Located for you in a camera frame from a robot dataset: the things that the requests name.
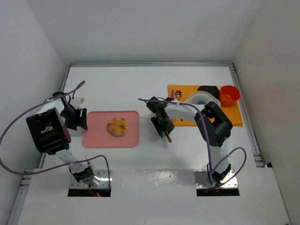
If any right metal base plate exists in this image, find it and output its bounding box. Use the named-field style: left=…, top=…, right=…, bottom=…
left=194, top=170, right=238, bottom=190

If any iridescent spoon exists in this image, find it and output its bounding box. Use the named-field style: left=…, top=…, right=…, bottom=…
left=175, top=90, right=182, bottom=101

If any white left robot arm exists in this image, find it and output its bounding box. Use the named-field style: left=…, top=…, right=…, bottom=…
left=26, top=92, right=101, bottom=188

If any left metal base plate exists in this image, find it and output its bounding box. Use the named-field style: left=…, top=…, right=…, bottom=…
left=69, top=169, right=113, bottom=189

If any orange cloth placemat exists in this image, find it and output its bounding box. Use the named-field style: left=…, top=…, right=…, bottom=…
left=168, top=85, right=243, bottom=127

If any pink plastic tray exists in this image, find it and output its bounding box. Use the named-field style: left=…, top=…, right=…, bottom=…
left=82, top=111, right=139, bottom=148

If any metal base plate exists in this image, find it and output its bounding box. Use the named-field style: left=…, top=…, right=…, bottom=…
left=194, top=170, right=238, bottom=190
left=69, top=169, right=113, bottom=189

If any orange plastic cup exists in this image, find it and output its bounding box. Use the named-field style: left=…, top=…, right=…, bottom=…
left=219, top=85, right=240, bottom=106

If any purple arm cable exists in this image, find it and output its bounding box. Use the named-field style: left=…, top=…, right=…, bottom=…
left=138, top=97, right=247, bottom=189
left=0, top=80, right=112, bottom=189

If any black coaster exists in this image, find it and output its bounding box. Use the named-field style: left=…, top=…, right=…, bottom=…
left=197, top=85, right=220, bottom=99

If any white plate with handles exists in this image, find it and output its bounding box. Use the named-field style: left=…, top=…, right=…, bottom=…
left=185, top=91, right=221, bottom=106

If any golden bread roll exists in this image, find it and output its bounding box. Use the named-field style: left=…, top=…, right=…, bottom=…
left=107, top=117, right=128, bottom=137

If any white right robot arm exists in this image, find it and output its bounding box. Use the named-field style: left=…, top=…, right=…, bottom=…
left=146, top=97, right=233, bottom=184

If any aluminium table frame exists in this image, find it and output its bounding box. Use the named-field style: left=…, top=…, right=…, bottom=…
left=18, top=63, right=288, bottom=225

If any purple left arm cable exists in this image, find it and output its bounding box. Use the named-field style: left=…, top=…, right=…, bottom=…
left=0, top=80, right=112, bottom=189

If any steel cake server wooden handle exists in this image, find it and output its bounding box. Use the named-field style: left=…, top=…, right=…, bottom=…
left=165, top=132, right=172, bottom=143

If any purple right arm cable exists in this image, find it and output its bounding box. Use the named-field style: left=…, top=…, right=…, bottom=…
left=138, top=97, right=247, bottom=189

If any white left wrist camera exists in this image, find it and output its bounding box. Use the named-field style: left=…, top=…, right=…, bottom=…
left=70, top=97, right=85, bottom=110

